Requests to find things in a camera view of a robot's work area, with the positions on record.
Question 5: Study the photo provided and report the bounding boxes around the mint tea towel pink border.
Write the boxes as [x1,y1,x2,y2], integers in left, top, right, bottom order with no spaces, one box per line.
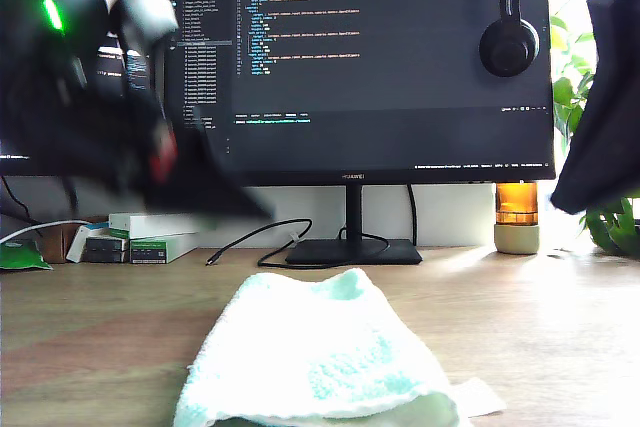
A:
[172,266,509,427]

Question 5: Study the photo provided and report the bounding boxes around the long white cardboard box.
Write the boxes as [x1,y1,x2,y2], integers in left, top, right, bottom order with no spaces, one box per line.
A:
[108,212,211,239]

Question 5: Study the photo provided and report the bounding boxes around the white box with green label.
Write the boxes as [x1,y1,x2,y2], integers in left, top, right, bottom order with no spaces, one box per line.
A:
[129,234,201,264]

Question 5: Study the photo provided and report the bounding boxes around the green leafy houseplant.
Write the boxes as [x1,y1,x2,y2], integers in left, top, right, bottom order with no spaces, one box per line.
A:
[549,0,640,256]

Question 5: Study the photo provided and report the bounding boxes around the small dark grey box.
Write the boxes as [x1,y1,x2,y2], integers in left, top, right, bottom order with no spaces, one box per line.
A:
[84,238,127,253]
[80,250,126,264]

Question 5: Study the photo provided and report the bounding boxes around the amber glass lamp beige base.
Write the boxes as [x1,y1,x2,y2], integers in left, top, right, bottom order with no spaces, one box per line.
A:
[493,181,542,255]

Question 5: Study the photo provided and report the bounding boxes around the black over-ear headphones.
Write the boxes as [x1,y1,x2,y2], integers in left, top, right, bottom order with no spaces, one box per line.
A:
[477,0,541,79]

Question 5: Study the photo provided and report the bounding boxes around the black monitor with purple window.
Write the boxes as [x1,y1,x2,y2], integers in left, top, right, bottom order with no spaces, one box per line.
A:
[0,41,159,181]

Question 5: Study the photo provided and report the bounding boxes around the white box with blue edge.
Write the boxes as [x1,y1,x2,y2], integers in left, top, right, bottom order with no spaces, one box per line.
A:
[66,224,111,264]

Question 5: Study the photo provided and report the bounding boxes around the brown cardboard box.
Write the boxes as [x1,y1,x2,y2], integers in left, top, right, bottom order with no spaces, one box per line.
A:
[39,220,109,264]

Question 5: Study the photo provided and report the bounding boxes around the green plastic packet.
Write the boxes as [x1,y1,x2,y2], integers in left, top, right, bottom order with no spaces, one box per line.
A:
[0,240,54,271]

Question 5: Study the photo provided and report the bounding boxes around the black Huawei monitor on stand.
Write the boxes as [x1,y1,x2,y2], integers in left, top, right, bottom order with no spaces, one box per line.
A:
[162,0,557,266]

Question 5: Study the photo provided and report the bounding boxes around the black USB cable with plug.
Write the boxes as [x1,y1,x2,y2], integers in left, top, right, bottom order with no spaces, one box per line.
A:
[206,218,315,268]

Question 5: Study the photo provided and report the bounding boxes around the white cable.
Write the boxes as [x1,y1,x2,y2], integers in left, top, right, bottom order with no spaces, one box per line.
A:
[0,219,94,246]

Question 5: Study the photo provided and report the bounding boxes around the thin black cable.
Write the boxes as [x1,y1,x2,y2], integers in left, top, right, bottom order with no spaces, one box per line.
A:
[0,176,47,228]

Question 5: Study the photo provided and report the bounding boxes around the arm's white camera box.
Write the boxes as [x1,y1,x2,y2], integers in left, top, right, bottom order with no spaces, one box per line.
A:
[107,0,181,48]

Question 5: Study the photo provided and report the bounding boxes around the black monitor power cable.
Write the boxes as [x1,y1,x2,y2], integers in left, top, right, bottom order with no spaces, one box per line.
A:
[337,184,419,261]

